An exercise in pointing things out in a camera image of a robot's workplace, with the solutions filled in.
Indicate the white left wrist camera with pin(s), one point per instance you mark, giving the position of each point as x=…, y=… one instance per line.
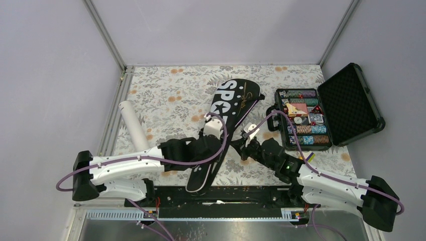
x=212, y=127

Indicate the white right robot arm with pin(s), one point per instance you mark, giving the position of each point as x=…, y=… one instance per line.
x=372, y=200

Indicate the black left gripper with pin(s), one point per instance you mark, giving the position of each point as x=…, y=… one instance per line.
x=201, y=134

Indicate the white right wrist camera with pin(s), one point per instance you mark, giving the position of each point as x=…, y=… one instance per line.
x=249, y=133

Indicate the white shuttlecock tube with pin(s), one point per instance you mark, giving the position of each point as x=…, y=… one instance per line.
x=134, y=127

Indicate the yellow purple small block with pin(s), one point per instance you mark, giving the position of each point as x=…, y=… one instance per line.
x=309, y=156

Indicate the black poker chip case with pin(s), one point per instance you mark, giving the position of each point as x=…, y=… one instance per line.
x=342, y=110

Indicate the red playing card box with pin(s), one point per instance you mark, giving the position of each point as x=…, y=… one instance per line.
x=297, y=109

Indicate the black racket cover bag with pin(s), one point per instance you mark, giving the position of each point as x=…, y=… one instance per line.
x=232, y=101

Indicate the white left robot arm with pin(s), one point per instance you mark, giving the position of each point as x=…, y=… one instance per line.
x=95, y=176

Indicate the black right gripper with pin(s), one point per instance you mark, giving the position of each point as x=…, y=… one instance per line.
x=239, y=146

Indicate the floral table mat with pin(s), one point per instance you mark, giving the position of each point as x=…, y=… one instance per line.
x=170, y=103

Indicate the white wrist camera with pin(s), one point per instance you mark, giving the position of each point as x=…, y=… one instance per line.
x=212, y=127
x=249, y=133

